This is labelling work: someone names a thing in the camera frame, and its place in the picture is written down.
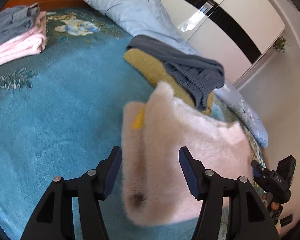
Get teal floral bed blanket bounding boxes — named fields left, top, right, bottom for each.
left=0, top=6, right=266, bottom=240

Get folded pink garment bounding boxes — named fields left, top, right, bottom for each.
left=0, top=11, right=48, bottom=65

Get folded grey-blue garment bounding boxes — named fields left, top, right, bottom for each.
left=0, top=3, right=40, bottom=45

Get fuzzy beige cartoon sweater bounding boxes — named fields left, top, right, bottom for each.
left=121, top=81, right=254, bottom=227

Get mustard yellow knit garment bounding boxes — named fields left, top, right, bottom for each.
left=123, top=48, right=214, bottom=115

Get orange wooden bed frame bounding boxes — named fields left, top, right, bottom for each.
left=3, top=0, right=88, bottom=11

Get green hanging plant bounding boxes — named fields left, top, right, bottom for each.
left=273, top=35, right=289, bottom=54

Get light blue floral duvet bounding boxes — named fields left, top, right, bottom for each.
left=83, top=0, right=268, bottom=147

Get person's right hand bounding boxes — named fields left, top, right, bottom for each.
left=262, top=193, right=283, bottom=226

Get white and black wardrobe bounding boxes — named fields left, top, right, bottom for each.
left=161, top=0, right=286, bottom=84

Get dark grey-blue pants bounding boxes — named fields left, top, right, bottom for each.
left=126, top=35, right=225, bottom=111

